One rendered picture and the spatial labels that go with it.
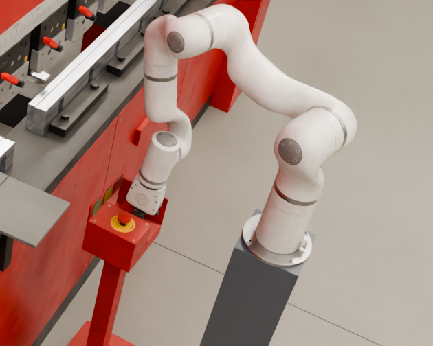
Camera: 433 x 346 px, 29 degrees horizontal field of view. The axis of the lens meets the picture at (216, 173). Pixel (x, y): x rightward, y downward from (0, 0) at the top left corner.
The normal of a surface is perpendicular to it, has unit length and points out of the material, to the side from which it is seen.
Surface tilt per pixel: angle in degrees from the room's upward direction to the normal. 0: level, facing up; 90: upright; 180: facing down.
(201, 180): 0
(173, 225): 0
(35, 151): 0
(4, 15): 90
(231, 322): 90
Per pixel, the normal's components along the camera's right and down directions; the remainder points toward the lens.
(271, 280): -0.35, 0.54
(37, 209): 0.23, -0.75
